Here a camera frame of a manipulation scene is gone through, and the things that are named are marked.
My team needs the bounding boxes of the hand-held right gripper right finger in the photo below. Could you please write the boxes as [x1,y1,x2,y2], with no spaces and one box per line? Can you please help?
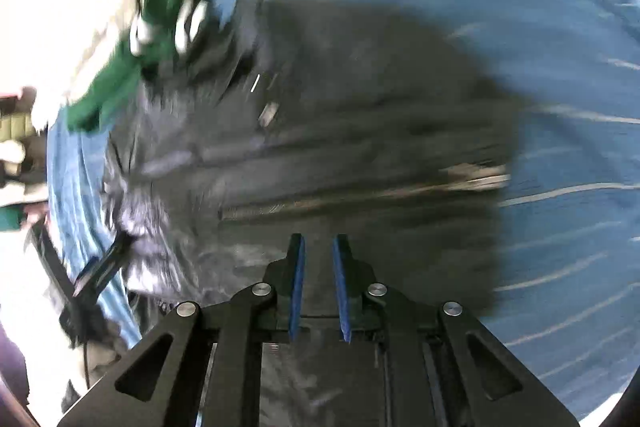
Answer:
[332,234,581,427]

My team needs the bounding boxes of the green garment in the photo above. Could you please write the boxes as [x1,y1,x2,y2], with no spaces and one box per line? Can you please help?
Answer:
[65,0,227,134]

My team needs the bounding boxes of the olive and white cloth pile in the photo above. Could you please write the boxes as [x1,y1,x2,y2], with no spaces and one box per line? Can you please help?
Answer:
[0,86,51,208]

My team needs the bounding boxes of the blue striped bed sheet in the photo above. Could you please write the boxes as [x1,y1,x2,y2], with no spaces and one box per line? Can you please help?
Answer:
[46,0,640,424]

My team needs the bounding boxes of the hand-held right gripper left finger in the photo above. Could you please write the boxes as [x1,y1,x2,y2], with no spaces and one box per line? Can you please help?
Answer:
[57,234,306,427]

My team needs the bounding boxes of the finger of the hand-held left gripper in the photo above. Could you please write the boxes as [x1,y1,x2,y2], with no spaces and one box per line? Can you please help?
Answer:
[73,230,139,299]

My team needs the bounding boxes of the dark grey jacket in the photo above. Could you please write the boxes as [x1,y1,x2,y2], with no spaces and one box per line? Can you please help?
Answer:
[101,0,522,427]

